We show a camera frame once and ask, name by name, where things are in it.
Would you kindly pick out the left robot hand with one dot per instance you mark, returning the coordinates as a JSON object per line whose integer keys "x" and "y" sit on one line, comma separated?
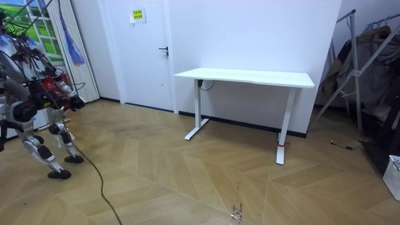
{"x": 77, "y": 102}

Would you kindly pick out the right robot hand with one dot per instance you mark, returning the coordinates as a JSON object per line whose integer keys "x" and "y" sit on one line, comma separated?
{"x": 50, "y": 102}

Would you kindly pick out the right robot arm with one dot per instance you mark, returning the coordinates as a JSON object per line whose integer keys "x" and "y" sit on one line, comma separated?
{"x": 13, "y": 91}

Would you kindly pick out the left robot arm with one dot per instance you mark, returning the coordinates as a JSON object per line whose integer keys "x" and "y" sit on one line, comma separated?
{"x": 65, "y": 88}

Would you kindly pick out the red object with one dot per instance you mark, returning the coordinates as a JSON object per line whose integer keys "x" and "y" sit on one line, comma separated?
{"x": 51, "y": 85}

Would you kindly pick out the white cabinet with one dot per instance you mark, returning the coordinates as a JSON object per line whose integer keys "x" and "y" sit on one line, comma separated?
{"x": 40, "y": 121}

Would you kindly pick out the white ribbed folding panel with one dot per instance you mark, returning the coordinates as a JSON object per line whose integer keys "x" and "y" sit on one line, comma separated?
{"x": 85, "y": 76}

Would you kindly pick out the robot legs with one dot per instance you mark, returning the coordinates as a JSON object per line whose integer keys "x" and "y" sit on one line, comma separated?
{"x": 38, "y": 150}

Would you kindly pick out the robot body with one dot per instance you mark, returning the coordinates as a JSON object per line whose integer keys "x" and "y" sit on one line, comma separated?
{"x": 15, "y": 64}

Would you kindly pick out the window landscape poster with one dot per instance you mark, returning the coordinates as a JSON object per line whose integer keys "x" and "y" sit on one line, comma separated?
{"x": 47, "y": 41}

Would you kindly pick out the white door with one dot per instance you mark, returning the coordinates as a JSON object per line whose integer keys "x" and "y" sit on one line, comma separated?
{"x": 143, "y": 81}

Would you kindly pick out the white and yellow paper sign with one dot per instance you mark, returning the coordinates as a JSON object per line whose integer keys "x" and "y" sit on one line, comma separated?
{"x": 137, "y": 14}

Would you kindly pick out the white desk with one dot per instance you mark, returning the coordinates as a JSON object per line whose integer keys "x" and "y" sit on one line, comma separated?
{"x": 250, "y": 77}

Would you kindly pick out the red tape strip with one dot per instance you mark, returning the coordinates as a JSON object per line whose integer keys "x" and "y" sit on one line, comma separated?
{"x": 282, "y": 144}

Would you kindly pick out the brown hanging garment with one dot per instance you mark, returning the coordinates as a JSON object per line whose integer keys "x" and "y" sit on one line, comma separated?
{"x": 336, "y": 70}

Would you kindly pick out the silver clothes rack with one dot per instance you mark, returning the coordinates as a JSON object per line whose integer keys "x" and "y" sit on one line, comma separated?
{"x": 354, "y": 50}

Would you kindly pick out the grey hanging garment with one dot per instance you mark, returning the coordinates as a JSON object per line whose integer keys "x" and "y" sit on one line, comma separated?
{"x": 379, "y": 75}

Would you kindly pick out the white plastic basket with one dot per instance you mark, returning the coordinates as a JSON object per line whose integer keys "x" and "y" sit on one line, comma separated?
{"x": 393, "y": 176}

